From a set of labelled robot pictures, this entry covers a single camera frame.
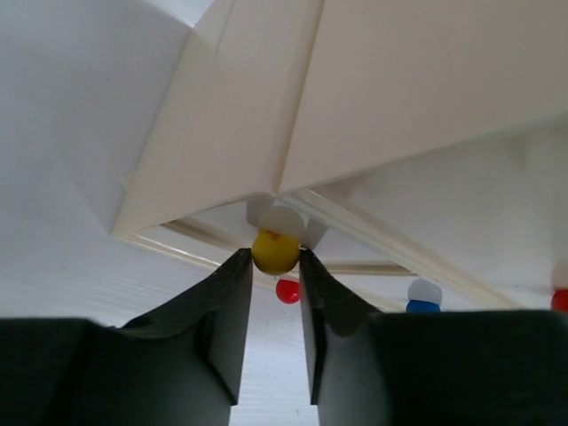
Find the cream wooden drawer cabinet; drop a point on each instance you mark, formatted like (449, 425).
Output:
(484, 219)

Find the drawer red knob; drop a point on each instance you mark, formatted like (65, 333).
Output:
(288, 292)
(390, 79)

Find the small drawer blue knob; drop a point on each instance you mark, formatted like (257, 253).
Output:
(424, 296)

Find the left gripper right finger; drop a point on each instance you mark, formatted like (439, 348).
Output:
(367, 367)

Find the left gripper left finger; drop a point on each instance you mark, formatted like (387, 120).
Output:
(179, 364)

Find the small drawer yellow knob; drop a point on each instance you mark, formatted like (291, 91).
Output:
(275, 255)

